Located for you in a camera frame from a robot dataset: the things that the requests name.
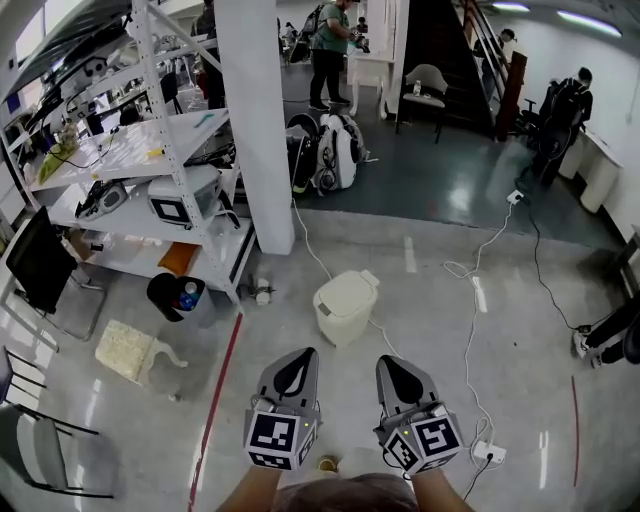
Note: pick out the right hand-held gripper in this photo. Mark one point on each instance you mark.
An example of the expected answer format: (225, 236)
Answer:
(430, 437)

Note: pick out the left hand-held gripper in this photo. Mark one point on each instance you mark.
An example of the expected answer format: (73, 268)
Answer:
(277, 435)

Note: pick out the cream lidded trash bin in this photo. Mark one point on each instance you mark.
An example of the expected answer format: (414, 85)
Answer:
(345, 310)

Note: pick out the person's left forearm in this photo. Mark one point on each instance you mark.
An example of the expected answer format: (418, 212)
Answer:
(255, 490)

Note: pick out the person's right forearm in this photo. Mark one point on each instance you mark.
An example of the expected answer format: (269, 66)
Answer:
(440, 492)

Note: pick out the person's left yellow shoe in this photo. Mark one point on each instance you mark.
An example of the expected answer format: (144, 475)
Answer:
(328, 463)

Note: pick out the white power strip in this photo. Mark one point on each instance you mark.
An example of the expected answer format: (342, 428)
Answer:
(515, 196)
(487, 451)

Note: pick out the grey waste bin black bag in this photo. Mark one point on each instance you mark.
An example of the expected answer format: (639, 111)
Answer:
(206, 309)

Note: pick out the blue snack wrapper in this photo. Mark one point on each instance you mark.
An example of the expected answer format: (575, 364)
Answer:
(184, 301)

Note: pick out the clear plastic cup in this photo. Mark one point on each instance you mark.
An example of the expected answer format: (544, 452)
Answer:
(191, 288)

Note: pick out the orange pad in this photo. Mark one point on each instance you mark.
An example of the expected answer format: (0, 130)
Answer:
(177, 259)

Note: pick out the white ornate stool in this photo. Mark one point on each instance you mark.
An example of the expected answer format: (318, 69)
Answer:
(122, 347)

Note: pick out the white rounded equipment case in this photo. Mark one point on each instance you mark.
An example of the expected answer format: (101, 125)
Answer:
(185, 185)

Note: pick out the black backpack shell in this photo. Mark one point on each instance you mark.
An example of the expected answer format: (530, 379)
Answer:
(300, 150)

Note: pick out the white backpack shell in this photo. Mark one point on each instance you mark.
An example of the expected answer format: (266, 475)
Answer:
(340, 150)

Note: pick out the brown cardboard box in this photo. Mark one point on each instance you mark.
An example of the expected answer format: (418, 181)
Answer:
(79, 245)

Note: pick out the white round-faced device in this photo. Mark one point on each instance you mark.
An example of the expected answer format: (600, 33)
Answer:
(112, 197)

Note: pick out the white square pillar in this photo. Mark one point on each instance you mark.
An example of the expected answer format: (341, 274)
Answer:
(255, 125)

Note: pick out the teal plastic tool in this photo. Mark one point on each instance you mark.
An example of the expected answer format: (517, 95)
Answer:
(204, 120)

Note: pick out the white metal shelving rack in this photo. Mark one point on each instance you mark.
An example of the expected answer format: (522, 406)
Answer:
(135, 145)

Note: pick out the white side table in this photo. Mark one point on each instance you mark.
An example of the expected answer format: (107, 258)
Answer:
(597, 160)

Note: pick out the black swivel chair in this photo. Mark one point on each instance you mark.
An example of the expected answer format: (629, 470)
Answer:
(532, 117)

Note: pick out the small plastic bottle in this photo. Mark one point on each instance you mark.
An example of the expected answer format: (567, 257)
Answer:
(417, 88)

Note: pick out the black dining chair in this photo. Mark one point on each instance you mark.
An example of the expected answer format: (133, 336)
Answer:
(170, 90)

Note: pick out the beige chair black legs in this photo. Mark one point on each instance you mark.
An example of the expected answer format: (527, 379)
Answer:
(427, 75)

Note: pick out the yellow-green bag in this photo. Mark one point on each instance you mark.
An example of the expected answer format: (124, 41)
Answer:
(50, 167)

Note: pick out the white ornate table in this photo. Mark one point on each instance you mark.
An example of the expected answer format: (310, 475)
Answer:
(370, 67)

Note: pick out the dark wooden staircase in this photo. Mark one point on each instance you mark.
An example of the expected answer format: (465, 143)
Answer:
(440, 40)

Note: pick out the ceiling light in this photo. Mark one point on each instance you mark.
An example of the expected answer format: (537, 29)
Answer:
(511, 7)
(590, 22)

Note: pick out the grey chair black frame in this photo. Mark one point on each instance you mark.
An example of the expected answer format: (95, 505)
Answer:
(47, 450)

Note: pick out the blue wall sign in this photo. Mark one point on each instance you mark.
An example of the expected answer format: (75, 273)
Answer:
(15, 102)

